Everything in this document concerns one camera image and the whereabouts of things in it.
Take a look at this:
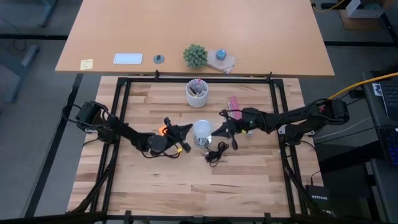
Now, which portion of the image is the pink stapler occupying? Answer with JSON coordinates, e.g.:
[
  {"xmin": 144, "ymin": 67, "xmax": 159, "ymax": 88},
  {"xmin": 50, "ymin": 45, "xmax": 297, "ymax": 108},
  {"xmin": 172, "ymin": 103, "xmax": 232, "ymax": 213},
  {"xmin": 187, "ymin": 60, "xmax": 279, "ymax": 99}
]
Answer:
[{"xmin": 228, "ymin": 95, "xmax": 243, "ymax": 121}]

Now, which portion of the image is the green potted succulent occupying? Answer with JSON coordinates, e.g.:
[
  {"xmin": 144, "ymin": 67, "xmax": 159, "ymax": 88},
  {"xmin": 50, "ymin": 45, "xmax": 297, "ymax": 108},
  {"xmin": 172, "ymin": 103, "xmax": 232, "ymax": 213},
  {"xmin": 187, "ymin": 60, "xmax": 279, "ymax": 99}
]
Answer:
[{"xmin": 182, "ymin": 44, "xmax": 208, "ymax": 69}]

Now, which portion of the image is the beige desk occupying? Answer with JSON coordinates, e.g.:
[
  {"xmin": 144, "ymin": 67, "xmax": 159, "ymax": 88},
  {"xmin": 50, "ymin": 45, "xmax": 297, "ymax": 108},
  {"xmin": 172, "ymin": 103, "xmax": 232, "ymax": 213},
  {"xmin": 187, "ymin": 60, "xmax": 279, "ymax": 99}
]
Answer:
[{"xmin": 55, "ymin": 0, "xmax": 335, "ymax": 78}]

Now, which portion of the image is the grey-blue desk leg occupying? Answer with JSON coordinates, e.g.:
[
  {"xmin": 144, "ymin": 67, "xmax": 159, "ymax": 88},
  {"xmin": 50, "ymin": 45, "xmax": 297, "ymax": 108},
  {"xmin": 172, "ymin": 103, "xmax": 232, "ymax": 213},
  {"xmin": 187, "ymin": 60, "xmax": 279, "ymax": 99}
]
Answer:
[
  {"xmin": 0, "ymin": 44, "xmax": 40, "ymax": 105},
  {"xmin": 39, "ymin": 0, "xmax": 59, "ymax": 29}
]

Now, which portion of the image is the white textured pen cup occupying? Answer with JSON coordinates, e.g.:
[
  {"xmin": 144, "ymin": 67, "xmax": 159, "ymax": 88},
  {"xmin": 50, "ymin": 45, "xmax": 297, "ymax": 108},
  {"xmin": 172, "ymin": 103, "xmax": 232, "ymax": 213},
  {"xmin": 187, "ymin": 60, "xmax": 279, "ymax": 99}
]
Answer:
[{"xmin": 185, "ymin": 78, "xmax": 210, "ymax": 108}]

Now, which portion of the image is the white small box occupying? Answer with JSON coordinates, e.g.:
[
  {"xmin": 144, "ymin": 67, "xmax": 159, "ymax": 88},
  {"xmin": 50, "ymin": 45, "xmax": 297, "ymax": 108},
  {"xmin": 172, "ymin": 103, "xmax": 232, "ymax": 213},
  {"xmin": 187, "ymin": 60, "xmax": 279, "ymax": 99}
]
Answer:
[{"xmin": 345, "ymin": 0, "xmax": 386, "ymax": 19}]

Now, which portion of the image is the black aluminium table frame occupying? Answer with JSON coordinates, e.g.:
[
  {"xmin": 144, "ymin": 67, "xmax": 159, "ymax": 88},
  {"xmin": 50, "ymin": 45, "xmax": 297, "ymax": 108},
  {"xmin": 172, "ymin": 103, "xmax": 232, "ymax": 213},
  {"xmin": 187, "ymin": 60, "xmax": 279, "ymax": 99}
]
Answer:
[{"xmin": 65, "ymin": 70, "xmax": 326, "ymax": 224}]

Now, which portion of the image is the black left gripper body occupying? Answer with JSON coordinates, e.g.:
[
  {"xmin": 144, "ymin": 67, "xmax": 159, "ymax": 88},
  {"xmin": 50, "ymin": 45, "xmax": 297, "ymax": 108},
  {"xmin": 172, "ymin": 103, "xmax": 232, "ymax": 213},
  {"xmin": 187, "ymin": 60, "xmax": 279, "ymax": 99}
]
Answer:
[{"xmin": 161, "ymin": 117, "xmax": 192, "ymax": 154}]

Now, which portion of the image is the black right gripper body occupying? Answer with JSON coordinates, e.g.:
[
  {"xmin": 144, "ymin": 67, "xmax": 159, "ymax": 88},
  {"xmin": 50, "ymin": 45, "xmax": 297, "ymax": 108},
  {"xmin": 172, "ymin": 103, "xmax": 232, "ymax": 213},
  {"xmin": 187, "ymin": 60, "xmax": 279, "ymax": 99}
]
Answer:
[{"xmin": 219, "ymin": 109, "xmax": 250, "ymax": 151}]

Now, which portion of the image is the yellow hanging cable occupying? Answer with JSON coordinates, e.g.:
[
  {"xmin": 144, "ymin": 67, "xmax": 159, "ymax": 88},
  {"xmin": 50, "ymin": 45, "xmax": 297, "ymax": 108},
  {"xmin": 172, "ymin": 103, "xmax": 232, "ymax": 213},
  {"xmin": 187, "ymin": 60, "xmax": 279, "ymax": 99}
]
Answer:
[{"xmin": 328, "ymin": 72, "xmax": 398, "ymax": 100}]

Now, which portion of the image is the brown cardboard box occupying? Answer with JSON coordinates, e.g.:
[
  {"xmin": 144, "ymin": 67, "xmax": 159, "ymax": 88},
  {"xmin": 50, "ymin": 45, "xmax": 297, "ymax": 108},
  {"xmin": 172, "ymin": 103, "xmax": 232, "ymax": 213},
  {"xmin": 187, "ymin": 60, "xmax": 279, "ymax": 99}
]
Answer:
[{"xmin": 338, "ymin": 0, "xmax": 393, "ymax": 31}]

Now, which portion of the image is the white rectangular card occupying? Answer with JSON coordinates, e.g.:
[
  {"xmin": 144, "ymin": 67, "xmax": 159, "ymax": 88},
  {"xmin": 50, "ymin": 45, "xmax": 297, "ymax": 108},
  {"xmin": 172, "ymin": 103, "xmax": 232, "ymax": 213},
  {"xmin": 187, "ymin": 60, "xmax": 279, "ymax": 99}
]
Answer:
[{"xmin": 113, "ymin": 53, "xmax": 144, "ymax": 65}]

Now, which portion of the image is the yellow sticky note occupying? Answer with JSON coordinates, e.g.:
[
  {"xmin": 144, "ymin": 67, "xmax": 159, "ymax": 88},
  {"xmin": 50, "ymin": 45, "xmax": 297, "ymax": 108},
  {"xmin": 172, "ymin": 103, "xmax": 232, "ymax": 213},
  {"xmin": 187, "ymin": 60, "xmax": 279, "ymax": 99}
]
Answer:
[{"xmin": 80, "ymin": 58, "xmax": 94, "ymax": 71}]

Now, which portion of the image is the black lamp power cord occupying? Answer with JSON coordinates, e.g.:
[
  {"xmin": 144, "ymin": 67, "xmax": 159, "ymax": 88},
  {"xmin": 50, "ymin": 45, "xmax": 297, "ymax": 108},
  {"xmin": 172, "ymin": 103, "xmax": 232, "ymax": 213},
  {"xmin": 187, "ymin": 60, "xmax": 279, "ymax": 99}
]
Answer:
[{"xmin": 204, "ymin": 141, "xmax": 230, "ymax": 167}]

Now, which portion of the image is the black Netgear network switch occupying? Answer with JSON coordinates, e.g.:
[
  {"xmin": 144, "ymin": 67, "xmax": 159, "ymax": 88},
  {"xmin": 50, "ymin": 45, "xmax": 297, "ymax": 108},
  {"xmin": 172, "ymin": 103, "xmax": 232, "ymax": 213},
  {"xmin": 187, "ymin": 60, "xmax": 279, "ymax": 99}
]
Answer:
[{"xmin": 305, "ymin": 184, "xmax": 330, "ymax": 212}]

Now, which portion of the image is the black laptop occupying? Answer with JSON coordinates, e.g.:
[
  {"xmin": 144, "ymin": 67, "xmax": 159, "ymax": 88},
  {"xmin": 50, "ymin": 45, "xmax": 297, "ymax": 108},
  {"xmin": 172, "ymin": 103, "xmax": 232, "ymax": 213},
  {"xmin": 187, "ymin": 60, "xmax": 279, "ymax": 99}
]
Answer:
[{"xmin": 362, "ymin": 70, "xmax": 398, "ymax": 166}]

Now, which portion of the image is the chrome lamp socket base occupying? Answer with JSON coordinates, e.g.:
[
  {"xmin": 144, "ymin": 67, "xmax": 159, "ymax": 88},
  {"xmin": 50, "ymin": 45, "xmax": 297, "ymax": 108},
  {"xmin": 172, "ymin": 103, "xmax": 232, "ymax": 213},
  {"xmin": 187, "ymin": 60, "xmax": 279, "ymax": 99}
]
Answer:
[{"xmin": 193, "ymin": 134, "xmax": 213, "ymax": 149}]

